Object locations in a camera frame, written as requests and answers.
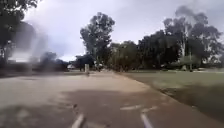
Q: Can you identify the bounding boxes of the short pale post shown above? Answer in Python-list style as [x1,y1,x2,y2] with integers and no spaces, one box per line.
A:
[84,63,90,75]

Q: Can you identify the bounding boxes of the robot's own part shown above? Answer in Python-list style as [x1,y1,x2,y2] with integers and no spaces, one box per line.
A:
[70,113,85,128]
[140,113,154,128]

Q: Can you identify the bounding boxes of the green grass field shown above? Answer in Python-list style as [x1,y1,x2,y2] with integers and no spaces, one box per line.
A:
[121,70,224,123]

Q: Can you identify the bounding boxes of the large tree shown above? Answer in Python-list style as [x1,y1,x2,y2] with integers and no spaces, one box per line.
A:
[0,0,39,64]

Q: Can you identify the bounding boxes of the grey paved path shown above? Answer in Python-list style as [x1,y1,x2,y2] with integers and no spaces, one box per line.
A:
[0,71,224,128]

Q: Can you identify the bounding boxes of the tall tree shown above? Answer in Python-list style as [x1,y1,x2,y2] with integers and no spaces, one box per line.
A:
[79,12,116,69]

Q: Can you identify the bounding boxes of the row of trees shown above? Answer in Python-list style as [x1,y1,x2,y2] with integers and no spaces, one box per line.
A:
[108,4,224,72]

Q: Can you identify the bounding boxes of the dark bushes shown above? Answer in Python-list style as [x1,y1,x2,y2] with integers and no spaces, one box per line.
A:
[33,51,96,73]

